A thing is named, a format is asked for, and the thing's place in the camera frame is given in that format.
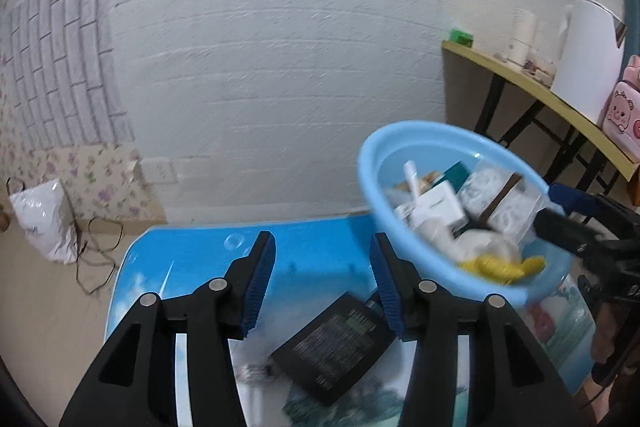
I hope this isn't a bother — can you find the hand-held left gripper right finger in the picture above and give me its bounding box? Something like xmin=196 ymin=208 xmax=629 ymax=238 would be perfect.
xmin=369 ymin=233 xmax=581 ymax=427

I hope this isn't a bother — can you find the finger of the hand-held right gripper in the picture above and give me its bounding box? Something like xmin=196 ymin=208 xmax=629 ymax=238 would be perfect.
xmin=547 ymin=184 xmax=608 ymax=220
xmin=532 ymin=207 xmax=606 ymax=255

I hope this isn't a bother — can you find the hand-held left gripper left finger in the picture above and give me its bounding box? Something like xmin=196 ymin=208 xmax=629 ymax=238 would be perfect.
xmin=59 ymin=231 xmax=277 ymax=427

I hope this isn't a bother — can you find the black power adapter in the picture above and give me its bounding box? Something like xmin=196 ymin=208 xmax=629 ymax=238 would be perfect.
xmin=270 ymin=289 xmax=398 ymax=408

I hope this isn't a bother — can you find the yellow white sun plush toy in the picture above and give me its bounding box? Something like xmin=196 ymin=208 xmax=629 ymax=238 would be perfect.
xmin=450 ymin=227 xmax=546 ymax=280

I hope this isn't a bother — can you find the clear plastic bag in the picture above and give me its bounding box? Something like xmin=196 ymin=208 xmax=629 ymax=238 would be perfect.
xmin=460 ymin=162 xmax=548 ymax=218

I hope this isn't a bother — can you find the teal packet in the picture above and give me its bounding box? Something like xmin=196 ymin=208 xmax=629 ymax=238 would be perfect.
xmin=440 ymin=175 xmax=471 ymax=195

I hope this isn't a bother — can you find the blue plastic basin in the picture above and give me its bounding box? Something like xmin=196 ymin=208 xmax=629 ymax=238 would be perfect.
xmin=358 ymin=121 xmax=573 ymax=308

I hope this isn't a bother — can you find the landscape printed desktop table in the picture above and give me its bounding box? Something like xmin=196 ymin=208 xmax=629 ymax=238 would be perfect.
xmin=104 ymin=214 xmax=598 ymax=427

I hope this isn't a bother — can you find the pink piggy box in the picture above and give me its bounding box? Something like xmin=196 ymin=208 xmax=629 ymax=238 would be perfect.
xmin=602 ymin=56 xmax=640 ymax=150

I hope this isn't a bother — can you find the white electric kettle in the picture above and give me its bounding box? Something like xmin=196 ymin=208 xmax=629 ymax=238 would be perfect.
xmin=550 ymin=0 xmax=626 ymax=125

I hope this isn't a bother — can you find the wooden side table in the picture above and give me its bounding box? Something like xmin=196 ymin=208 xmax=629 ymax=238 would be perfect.
xmin=441 ymin=39 xmax=640 ymax=208

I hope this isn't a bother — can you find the stack of paper cups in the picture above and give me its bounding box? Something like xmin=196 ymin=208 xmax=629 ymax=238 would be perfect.
xmin=506 ymin=8 xmax=538 ymax=66

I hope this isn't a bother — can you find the white plastic shopping bag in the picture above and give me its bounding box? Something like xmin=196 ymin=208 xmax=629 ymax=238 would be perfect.
xmin=7 ymin=178 xmax=78 ymax=265

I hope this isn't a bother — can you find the white wall socket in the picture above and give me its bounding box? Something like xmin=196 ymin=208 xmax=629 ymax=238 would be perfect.
xmin=140 ymin=159 xmax=178 ymax=185

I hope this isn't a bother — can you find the black floor cable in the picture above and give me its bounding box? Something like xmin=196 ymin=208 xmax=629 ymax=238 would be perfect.
xmin=75 ymin=217 xmax=126 ymax=295

